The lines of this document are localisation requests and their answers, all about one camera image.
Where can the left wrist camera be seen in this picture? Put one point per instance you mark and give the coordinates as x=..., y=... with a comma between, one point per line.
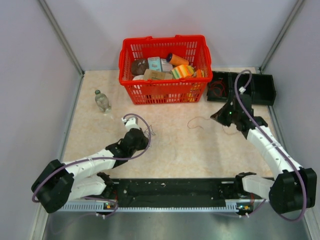
x=130, y=123

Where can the brown round bag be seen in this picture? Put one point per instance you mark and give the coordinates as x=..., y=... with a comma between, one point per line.
x=139, y=66

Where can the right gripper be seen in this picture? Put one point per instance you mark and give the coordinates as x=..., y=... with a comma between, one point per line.
x=219, y=116

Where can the orange cylindrical can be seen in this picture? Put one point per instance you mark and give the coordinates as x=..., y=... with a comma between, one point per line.
x=176, y=60

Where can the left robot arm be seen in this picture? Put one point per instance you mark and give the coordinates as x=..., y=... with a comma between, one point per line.
x=60, y=183

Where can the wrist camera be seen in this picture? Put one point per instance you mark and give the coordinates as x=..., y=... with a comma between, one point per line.
x=242, y=90
x=130, y=123

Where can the grey slotted cable duct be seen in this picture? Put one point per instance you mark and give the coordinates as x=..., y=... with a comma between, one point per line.
x=105, y=207

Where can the red plastic shopping basket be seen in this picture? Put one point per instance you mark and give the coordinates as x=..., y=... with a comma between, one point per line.
x=189, y=90

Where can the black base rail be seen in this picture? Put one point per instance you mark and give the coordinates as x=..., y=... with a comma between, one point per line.
x=174, y=192

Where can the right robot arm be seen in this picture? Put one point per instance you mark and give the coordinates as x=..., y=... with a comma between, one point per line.
x=293, y=187

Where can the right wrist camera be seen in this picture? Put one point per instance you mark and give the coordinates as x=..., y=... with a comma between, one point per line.
x=242, y=90

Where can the clear plastic bottle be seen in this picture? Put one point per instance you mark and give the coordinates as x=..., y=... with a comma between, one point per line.
x=102, y=101

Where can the black three-compartment bin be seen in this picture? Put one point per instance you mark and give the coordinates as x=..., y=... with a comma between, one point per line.
x=261, y=88

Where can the teal small box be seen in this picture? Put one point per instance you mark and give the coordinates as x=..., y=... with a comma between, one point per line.
x=154, y=63

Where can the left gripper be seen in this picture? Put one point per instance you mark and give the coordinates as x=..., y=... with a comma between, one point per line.
x=144, y=144

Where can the white grey small box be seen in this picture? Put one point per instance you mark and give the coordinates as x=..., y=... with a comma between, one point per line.
x=166, y=67

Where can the striped yellow green sponge pack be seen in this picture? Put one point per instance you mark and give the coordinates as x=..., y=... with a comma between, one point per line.
x=182, y=71

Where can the brown cardboard box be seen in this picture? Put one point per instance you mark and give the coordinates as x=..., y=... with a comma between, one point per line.
x=156, y=75

